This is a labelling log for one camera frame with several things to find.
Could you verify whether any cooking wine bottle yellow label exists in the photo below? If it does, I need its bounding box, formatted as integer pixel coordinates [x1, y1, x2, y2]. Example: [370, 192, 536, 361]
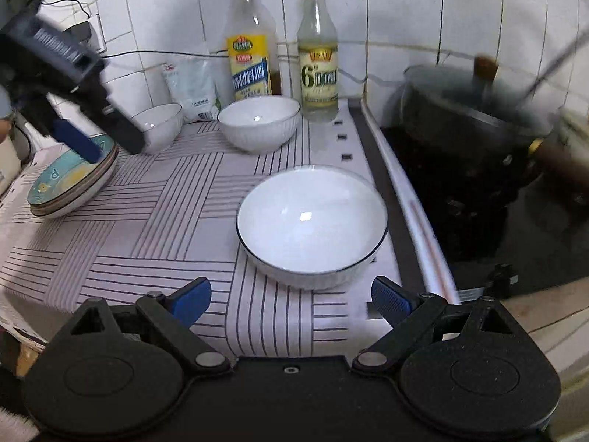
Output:
[225, 0, 283, 102]

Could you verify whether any black gas stove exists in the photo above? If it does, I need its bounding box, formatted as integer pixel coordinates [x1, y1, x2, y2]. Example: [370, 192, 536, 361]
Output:
[383, 127, 588, 300]

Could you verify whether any black wok with glass lid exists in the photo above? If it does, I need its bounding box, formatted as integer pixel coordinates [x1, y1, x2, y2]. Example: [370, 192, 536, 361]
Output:
[399, 57, 588, 215]

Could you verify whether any pink rabbit carrot plate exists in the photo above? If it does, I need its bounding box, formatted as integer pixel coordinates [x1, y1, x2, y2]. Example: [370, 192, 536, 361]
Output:
[29, 146, 119, 211]

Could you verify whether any white wall socket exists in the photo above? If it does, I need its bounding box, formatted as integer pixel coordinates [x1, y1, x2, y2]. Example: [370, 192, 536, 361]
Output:
[85, 13, 107, 54]

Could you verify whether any teal fried egg plate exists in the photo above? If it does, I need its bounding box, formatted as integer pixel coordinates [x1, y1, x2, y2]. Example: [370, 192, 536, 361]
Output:
[27, 135, 119, 207]

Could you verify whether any white sun plate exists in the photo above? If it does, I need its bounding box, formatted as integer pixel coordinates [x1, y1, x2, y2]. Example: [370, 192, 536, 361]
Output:
[30, 160, 117, 220]

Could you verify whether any white vinegar bottle yellow cap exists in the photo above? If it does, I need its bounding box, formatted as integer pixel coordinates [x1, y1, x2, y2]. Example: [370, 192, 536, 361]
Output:
[297, 0, 338, 123]

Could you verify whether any black power cable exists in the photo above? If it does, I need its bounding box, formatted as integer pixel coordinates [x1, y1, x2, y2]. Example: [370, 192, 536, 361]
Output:
[41, 0, 416, 89]

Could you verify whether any person's left hand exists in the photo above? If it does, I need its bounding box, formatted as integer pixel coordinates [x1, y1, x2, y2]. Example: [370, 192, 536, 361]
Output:
[0, 87, 12, 143]

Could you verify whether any white ribbed bowl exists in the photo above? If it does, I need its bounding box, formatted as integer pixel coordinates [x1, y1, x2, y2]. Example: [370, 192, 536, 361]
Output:
[132, 103, 183, 155]
[218, 95, 301, 154]
[236, 165, 388, 290]

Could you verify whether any white rice cooker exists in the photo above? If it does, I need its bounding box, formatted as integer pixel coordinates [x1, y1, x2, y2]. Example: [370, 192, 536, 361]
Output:
[0, 120, 33, 196]

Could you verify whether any black power adapter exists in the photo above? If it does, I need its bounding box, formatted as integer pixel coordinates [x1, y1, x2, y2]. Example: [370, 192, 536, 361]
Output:
[65, 21, 93, 44]

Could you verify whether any striped table cloth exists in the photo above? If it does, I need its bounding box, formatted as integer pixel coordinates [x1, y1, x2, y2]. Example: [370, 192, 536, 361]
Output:
[0, 98, 461, 360]

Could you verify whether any white plastic salt bag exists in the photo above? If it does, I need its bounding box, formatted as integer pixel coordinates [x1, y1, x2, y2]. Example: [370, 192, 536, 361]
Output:
[163, 58, 220, 124]

